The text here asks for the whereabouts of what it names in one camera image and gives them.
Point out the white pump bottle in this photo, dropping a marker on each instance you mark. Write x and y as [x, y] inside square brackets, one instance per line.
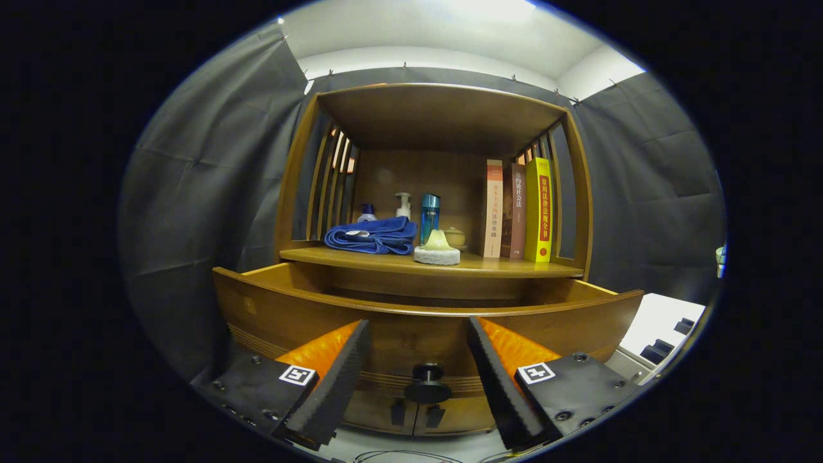
[404, 209]

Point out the blue glass tumbler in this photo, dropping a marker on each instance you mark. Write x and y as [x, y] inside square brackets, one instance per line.
[430, 215]

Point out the wooden cabinet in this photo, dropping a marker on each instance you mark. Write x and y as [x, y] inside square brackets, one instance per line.
[437, 116]

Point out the wooden countertop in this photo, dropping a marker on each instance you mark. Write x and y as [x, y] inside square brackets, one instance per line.
[501, 263]

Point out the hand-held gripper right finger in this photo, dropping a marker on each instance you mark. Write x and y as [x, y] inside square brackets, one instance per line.
[505, 392]

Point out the brown book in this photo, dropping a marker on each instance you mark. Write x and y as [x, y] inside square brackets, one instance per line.
[516, 212]

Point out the blue folded towel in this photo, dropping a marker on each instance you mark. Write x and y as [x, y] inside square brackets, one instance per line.
[373, 235]

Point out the beige book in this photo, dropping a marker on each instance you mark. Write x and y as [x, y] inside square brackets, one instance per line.
[494, 212]

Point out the pale green scrubbing brush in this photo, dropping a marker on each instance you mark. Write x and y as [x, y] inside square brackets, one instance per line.
[437, 247]

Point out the wooden drawer with black knob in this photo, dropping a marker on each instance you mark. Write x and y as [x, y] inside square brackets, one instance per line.
[411, 334]

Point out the yellow lidded tea cup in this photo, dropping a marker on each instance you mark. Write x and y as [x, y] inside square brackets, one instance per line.
[456, 238]

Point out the white table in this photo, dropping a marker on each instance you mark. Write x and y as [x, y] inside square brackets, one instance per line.
[652, 318]

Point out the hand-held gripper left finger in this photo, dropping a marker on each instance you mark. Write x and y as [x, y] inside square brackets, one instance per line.
[337, 386]

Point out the small black block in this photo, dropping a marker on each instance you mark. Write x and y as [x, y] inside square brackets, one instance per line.
[684, 326]
[657, 352]

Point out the small blue-capped bottle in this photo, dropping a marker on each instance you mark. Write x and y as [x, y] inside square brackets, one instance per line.
[367, 215]

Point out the yellow book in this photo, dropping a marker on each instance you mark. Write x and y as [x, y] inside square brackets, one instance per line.
[539, 212]

